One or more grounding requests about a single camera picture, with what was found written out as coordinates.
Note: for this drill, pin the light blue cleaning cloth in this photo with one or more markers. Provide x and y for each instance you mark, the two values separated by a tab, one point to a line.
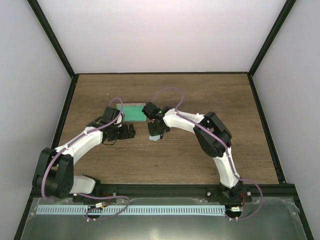
154	138

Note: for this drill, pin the light blue slotted cable duct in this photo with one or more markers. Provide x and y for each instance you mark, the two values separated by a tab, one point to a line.
134	210

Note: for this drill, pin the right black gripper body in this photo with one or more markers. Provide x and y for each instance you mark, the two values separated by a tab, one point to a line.
156	130

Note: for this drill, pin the metal front plate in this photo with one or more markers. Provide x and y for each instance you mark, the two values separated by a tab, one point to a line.
273	218

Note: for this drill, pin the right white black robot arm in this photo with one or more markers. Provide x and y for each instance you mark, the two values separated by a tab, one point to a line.
212	135

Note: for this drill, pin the grey green glasses case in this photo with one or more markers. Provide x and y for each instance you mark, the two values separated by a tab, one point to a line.
133	112

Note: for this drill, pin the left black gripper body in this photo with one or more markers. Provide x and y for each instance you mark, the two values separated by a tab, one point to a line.
119	135

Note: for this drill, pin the black mounting rail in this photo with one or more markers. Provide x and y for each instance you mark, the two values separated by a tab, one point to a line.
212	192

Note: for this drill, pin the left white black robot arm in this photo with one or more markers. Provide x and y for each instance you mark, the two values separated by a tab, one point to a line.
54	174

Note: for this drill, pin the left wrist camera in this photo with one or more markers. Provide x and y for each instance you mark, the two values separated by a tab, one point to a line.
120	119

